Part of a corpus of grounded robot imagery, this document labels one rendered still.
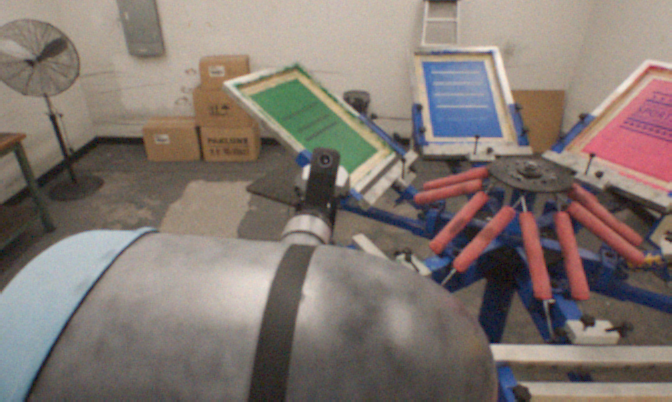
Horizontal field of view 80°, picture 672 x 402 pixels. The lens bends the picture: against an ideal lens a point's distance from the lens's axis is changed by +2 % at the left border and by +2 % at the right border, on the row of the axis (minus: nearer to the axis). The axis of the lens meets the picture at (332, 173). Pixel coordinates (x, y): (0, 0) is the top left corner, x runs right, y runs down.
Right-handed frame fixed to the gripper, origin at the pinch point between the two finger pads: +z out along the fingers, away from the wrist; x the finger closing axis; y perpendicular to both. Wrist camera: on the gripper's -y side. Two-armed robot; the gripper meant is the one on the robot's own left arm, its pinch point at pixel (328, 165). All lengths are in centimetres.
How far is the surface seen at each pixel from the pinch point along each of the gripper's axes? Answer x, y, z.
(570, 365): 75, 56, 14
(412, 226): 38, 71, 92
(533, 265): 71, 47, 45
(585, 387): 78, 58, 10
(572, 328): 76, 50, 22
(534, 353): 65, 55, 15
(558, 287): 81, 53, 44
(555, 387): 70, 60, 9
